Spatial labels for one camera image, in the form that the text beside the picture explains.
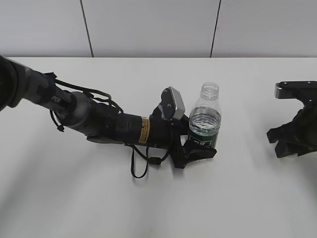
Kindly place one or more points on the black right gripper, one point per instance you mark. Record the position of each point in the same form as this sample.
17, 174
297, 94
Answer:
298, 137

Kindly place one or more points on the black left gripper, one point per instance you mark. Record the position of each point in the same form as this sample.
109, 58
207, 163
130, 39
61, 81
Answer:
157, 132

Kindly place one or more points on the clear water bottle green label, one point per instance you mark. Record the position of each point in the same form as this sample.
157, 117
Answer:
205, 117

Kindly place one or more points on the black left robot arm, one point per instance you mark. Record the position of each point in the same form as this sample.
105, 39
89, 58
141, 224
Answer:
94, 113

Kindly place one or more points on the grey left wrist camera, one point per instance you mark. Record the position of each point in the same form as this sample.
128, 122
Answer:
172, 105

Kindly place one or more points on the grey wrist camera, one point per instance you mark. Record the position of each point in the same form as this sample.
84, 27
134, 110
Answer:
300, 90
172, 105

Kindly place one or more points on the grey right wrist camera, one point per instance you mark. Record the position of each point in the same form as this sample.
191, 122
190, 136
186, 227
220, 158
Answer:
300, 90

